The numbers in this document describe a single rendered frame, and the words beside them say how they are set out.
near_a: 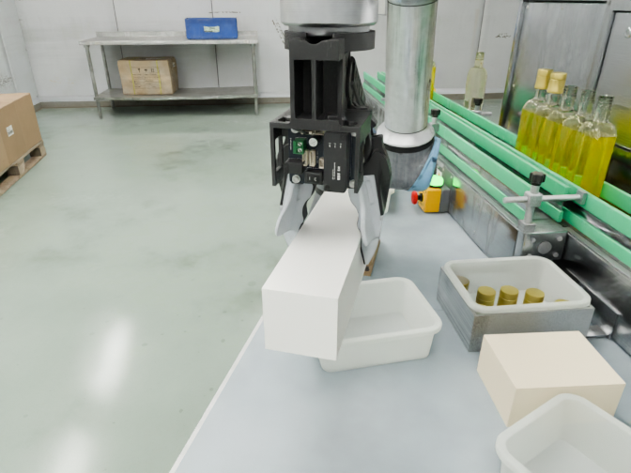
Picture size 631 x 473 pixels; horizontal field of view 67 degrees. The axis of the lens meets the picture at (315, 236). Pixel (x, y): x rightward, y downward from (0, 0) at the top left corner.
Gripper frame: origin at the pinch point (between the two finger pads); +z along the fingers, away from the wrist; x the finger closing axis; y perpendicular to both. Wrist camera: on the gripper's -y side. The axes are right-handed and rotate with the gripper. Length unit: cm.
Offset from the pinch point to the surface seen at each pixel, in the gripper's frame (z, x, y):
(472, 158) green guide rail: 15, 19, -86
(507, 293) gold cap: 28, 25, -41
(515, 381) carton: 26.8, 23.9, -15.5
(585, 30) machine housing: -15, 44, -105
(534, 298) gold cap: 28, 30, -41
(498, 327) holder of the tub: 29.1, 23.2, -31.4
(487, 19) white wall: 4, 62, -704
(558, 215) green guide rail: 19, 36, -61
